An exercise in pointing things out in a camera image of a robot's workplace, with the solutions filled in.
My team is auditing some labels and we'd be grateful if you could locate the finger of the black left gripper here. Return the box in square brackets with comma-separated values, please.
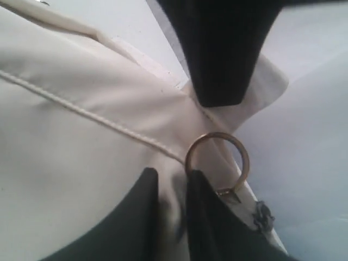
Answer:
[157, 0, 283, 108]

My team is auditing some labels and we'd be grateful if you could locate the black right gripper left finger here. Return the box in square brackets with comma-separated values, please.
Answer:
[47, 167, 182, 261]

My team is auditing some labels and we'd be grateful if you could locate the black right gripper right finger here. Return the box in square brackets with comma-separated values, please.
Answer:
[186, 171, 290, 260]

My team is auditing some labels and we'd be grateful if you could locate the gold metal ring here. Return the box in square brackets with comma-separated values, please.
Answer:
[184, 132, 250, 196]

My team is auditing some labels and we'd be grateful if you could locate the beige duffel bag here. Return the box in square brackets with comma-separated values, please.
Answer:
[1, 1, 288, 260]

